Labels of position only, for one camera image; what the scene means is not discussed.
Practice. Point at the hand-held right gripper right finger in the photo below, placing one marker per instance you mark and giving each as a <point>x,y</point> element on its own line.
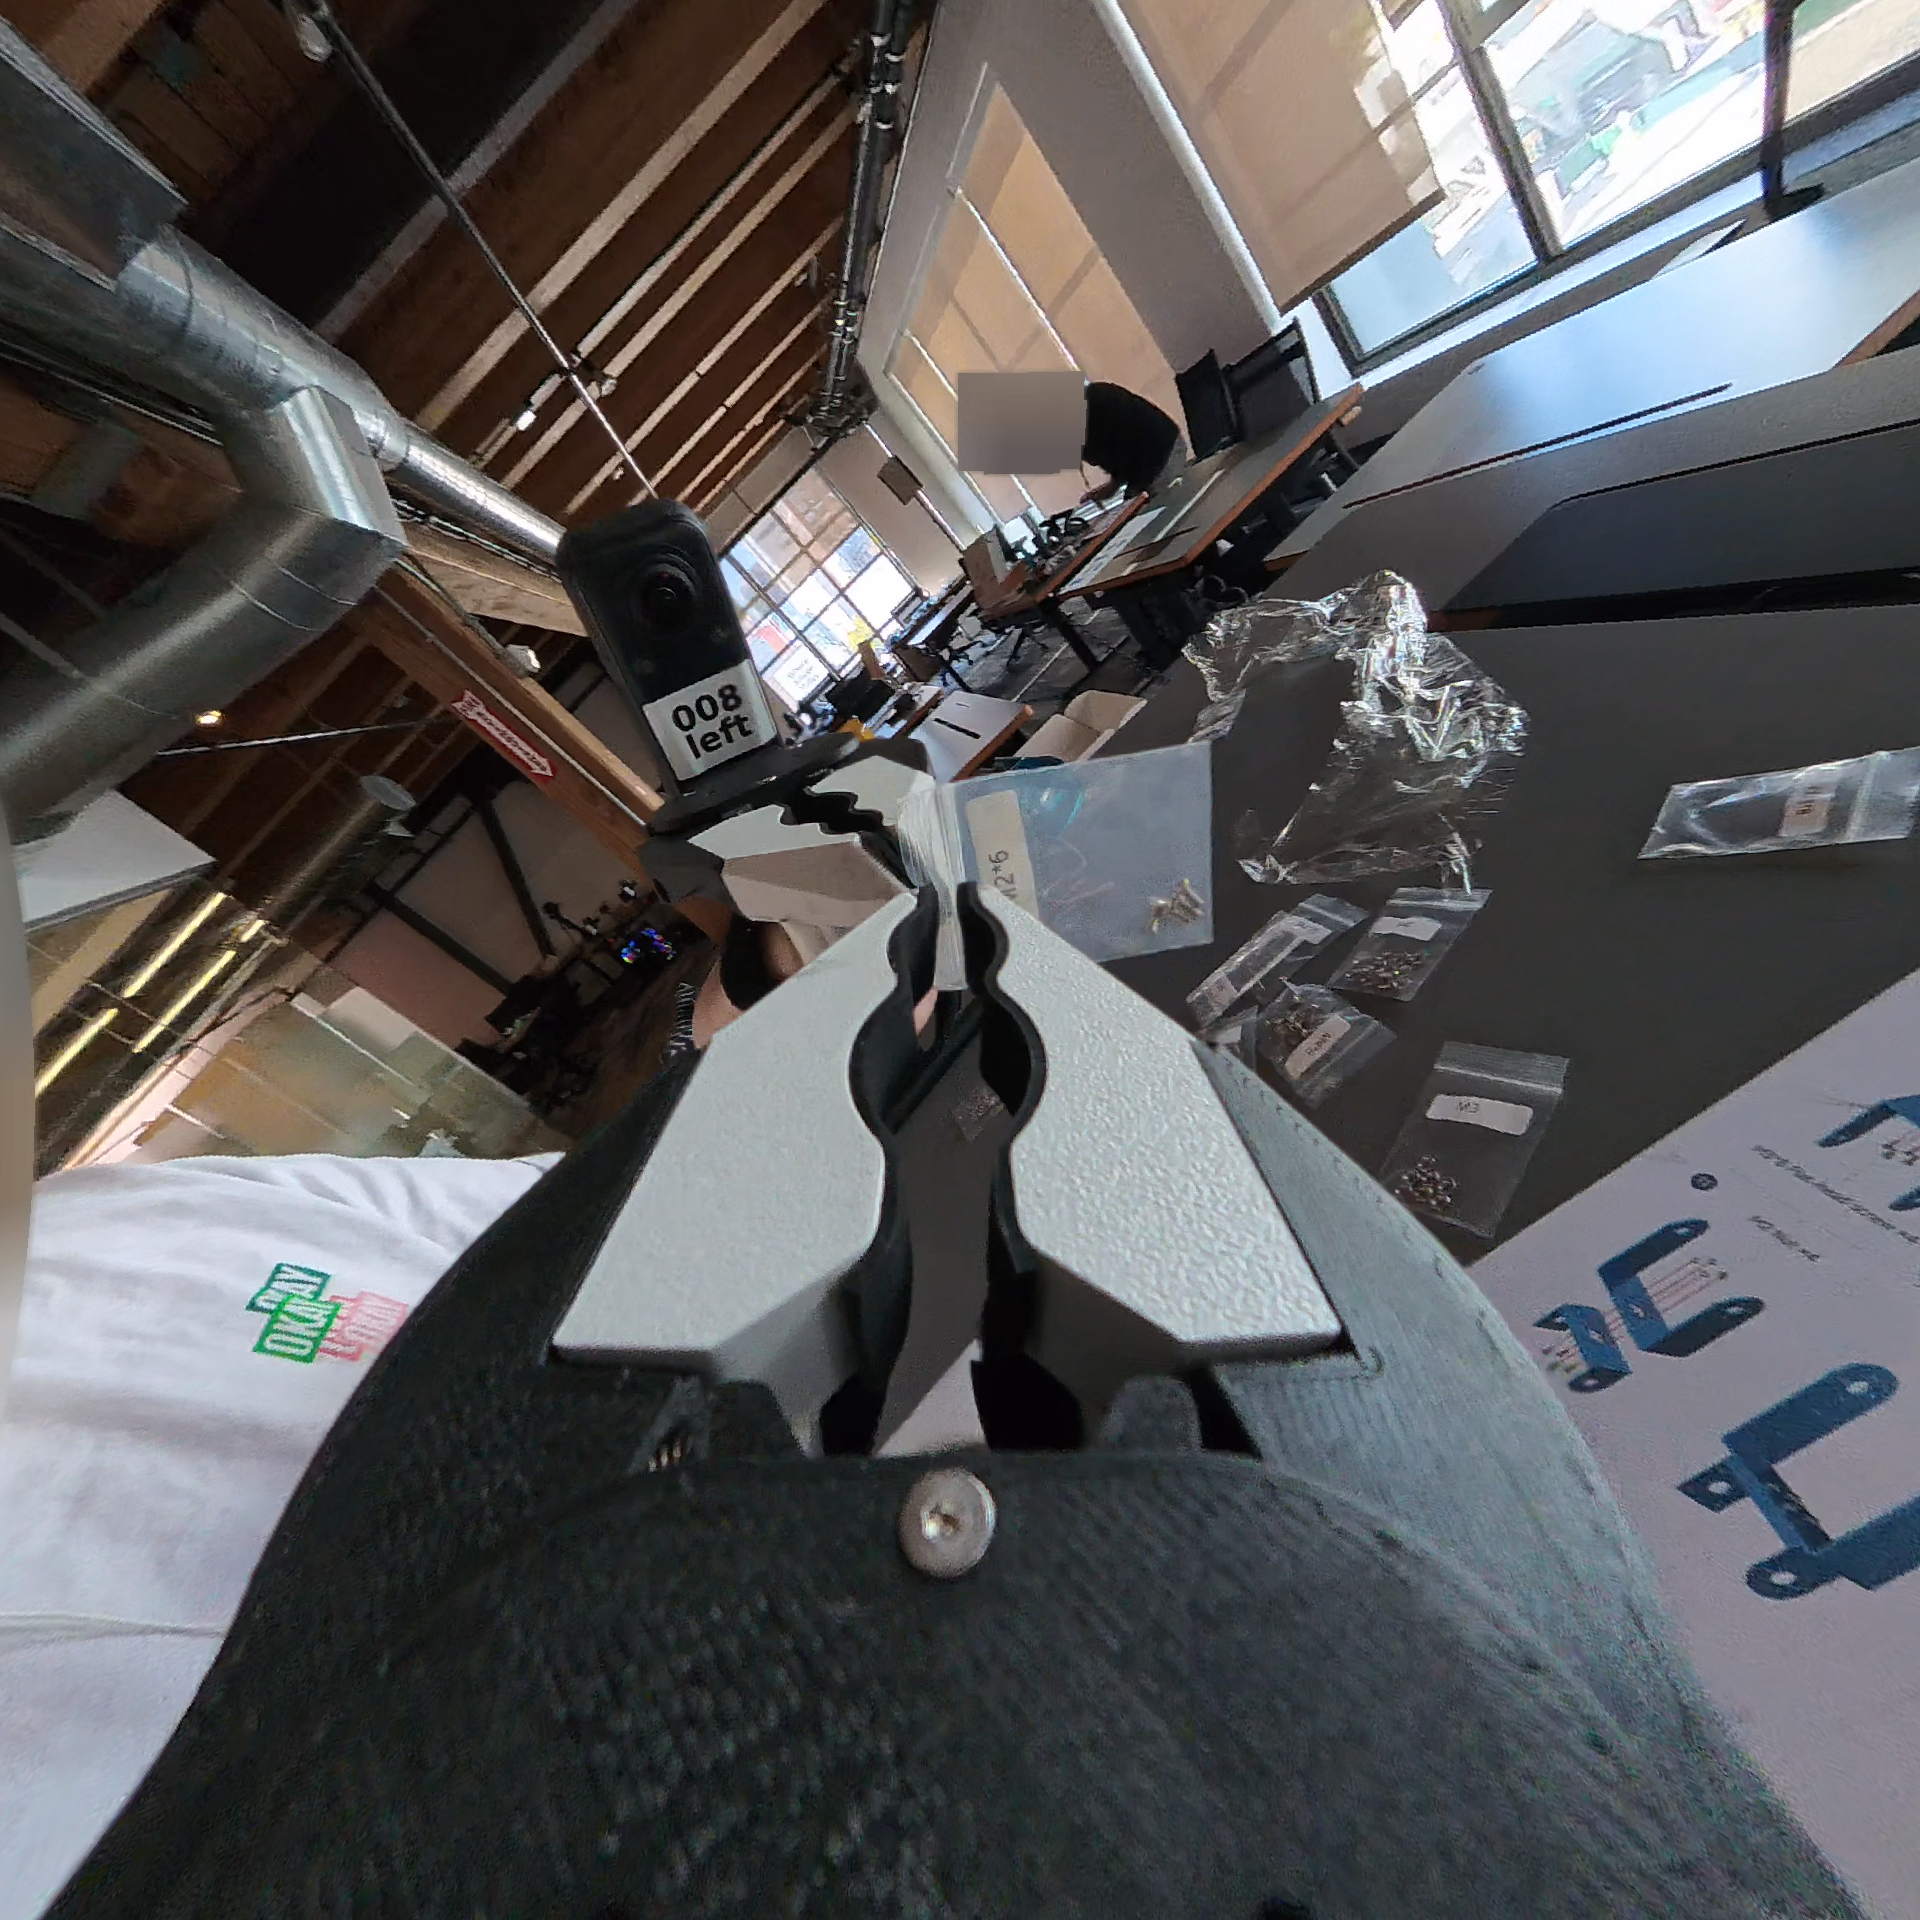
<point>1172,1201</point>

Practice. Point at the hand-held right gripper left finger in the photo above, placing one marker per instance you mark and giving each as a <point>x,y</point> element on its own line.
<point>722,1201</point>

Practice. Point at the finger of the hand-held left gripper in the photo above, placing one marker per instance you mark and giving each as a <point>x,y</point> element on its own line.
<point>888,787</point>
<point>810,883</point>

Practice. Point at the person's left hand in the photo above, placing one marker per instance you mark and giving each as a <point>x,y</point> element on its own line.
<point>788,955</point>

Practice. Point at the multi-pane window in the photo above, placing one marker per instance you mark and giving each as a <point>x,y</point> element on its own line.
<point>810,599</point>

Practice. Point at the black white striped cloth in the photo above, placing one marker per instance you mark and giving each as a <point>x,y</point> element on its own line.
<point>682,1036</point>

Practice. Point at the clear plastic parts bag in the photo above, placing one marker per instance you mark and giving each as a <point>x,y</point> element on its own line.
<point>1223,1036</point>
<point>1770,810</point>
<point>1276,953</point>

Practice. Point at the wooden beam with red sign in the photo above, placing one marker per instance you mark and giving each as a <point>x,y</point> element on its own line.
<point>599,780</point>

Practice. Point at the red white sign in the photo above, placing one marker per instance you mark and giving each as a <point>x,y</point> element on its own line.
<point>503,730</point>

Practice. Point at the clear bag of round nuts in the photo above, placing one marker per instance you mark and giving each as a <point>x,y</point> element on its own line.
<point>1478,1142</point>

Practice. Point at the small clear plastic bag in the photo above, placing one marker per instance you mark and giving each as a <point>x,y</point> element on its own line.
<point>1214,715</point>

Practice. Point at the black tension rod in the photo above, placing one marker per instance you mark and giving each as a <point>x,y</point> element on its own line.
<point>451,195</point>

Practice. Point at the grey table with orange edge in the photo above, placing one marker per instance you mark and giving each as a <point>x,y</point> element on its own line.
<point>1245,458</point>

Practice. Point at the crumpled clear plastic bag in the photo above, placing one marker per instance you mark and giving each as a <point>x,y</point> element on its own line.
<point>1381,720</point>

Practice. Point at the robot assembly instruction sheet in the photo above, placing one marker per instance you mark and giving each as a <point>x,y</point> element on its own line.
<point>1800,1350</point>

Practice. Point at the long round metal duct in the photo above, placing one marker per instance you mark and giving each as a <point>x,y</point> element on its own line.
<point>464,495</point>

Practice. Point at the large metal duct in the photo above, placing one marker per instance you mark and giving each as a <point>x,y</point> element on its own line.
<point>182,450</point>

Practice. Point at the large window wall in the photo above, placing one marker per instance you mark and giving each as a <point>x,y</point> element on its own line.
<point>1575,135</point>

